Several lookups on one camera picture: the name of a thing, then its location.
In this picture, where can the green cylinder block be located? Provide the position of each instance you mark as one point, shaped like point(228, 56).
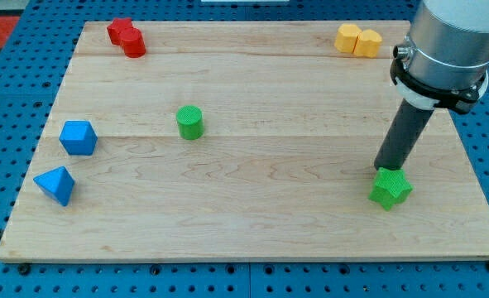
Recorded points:
point(190, 122)

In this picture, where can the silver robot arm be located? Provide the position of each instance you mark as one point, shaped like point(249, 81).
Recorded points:
point(443, 60)

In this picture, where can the wooden board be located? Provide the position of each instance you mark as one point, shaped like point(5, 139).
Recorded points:
point(282, 172)

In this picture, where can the green star block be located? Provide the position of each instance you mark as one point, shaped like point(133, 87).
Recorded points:
point(390, 187)

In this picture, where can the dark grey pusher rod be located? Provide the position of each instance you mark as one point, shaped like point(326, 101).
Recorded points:
point(406, 127)

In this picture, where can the yellow hexagon block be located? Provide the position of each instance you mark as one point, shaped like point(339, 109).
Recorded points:
point(346, 37)

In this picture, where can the red cylinder block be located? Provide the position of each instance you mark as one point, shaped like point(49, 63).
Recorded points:
point(132, 43)

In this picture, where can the yellow heart block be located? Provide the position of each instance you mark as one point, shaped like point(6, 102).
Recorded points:
point(368, 44)

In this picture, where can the blue hexagon block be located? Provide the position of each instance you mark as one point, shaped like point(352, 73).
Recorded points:
point(78, 138)

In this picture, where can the red star block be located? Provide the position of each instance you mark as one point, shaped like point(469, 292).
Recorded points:
point(115, 28)

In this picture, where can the blue triangle block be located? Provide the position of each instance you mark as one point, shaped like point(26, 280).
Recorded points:
point(56, 184)

